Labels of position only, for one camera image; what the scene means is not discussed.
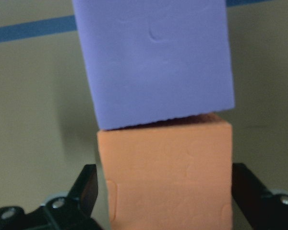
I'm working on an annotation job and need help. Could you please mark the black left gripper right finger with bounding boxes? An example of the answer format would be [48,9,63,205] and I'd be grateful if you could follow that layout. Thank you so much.
[231,163,288,230]

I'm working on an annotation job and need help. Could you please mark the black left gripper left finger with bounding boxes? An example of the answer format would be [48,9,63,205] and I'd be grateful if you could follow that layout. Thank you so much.
[0,164,103,230]

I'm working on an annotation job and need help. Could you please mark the orange foam cube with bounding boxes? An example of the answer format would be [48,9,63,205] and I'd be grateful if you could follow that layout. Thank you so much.
[97,114,232,230]

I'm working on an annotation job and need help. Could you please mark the purple foam cube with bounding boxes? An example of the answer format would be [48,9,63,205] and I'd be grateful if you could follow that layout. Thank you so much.
[72,0,235,130]

